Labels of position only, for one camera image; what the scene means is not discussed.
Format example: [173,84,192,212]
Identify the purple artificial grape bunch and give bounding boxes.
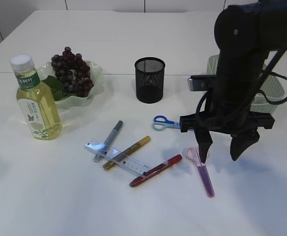
[43,46,94,101]

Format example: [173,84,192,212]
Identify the blue scissors with cover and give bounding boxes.
[152,115,180,131]

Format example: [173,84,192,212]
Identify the silver marker pen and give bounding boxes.
[93,120,123,163]

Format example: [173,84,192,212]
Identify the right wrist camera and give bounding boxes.
[187,75,216,91]

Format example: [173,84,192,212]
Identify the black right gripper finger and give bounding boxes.
[230,129,260,161]
[195,130,213,162]

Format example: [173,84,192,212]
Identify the black mesh pen holder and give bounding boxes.
[134,57,166,104]

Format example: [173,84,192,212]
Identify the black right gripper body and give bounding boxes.
[179,108,275,138]

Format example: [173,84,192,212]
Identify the pale green woven basket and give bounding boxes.
[206,55,285,114]

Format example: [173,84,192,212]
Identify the pale green wavy glass plate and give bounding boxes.
[37,60,104,110]

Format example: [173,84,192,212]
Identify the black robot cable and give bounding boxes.
[195,14,287,123]

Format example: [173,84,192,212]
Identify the gold marker pen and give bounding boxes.
[103,136,151,171]

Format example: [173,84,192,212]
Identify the pink scissors with purple cover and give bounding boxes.
[185,147,215,198]

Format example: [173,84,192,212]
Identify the clear plastic ruler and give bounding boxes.
[85,136,151,177]

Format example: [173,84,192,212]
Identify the red marker pen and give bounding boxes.
[129,154,182,187]

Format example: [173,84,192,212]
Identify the yellow tea bottle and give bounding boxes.
[10,55,62,140]

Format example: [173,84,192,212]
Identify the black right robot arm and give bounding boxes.
[179,0,287,163]

